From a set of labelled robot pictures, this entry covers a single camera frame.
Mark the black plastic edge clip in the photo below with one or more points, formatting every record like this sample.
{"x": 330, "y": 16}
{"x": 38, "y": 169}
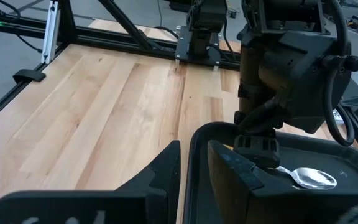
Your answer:
{"x": 30, "y": 75}

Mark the white aluminium post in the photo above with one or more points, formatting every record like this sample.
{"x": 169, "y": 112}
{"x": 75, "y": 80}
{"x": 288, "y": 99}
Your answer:
{"x": 51, "y": 31}

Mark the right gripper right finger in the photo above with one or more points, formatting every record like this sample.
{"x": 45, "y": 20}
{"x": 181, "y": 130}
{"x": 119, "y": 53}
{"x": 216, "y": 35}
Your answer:
{"x": 259, "y": 205}

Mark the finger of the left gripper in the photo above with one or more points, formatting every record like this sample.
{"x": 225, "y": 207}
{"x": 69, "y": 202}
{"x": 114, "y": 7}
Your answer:
{"x": 256, "y": 149}

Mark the black table frame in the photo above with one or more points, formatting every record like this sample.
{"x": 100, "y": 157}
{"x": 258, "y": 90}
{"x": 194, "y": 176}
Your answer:
{"x": 104, "y": 34}

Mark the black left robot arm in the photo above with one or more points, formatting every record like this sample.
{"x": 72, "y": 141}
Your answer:
{"x": 207, "y": 15}

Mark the silver metal spoon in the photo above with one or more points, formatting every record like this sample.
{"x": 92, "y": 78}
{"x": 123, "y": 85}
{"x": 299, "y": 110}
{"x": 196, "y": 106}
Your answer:
{"x": 315, "y": 179}

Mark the black diagonal frame brace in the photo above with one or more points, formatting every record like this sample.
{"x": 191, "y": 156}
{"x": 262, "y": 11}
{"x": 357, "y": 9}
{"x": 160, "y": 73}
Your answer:
{"x": 126, "y": 23}

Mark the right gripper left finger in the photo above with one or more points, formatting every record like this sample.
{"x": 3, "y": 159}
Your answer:
{"x": 104, "y": 207}

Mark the dark grey plastic tray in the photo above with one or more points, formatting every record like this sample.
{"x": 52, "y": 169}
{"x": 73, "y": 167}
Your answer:
{"x": 322, "y": 155}

